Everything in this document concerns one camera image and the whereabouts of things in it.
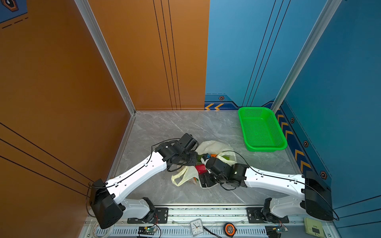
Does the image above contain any red dragon fruit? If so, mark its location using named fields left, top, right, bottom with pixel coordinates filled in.
left=195, top=164, right=208, bottom=175

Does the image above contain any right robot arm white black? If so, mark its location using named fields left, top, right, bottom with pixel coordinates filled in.
left=199, top=154, right=335, bottom=223

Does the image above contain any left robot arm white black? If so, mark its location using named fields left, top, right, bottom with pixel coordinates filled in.
left=88, top=133, right=199, bottom=229

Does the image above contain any small white clock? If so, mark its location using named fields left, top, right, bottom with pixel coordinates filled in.
left=190, top=219, right=204, bottom=237

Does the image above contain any orange black tape measure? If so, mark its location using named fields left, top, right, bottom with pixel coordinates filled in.
left=223, top=223, right=237, bottom=238

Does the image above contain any green plastic basket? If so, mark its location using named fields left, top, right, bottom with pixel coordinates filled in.
left=238, top=107, right=288, bottom=152

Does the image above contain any right circuit board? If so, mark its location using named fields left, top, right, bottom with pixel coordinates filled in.
left=265, top=226, right=289, bottom=238

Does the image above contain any circuit board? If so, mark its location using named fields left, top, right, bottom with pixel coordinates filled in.
left=137, top=226, right=158, bottom=238
left=265, top=226, right=289, bottom=238

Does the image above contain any left circuit board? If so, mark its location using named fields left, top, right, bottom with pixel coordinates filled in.
left=137, top=226, right=158, bottom=238

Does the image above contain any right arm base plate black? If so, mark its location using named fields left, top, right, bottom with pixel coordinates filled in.
left=246, top=207, right=289, bottom=224

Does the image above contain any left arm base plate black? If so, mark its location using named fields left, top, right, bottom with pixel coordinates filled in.
left=127, top=207, right=169, bottom=224

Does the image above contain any green wall switch box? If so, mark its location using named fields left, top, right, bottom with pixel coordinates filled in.
left=304, top=217, right=325, bottom=238

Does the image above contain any left aluminium frame post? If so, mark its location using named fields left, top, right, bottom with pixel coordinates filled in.
left=74, top=0, right=137, bottom=115

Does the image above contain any aluminium frame post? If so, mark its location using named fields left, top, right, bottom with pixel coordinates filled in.
left=271, top=0, right=342, bottom=114
left=74, top=0, right=137, bottom=115

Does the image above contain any right aluminium frame post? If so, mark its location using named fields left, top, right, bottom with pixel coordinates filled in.
left=271, top=0, right=342, bottom=114

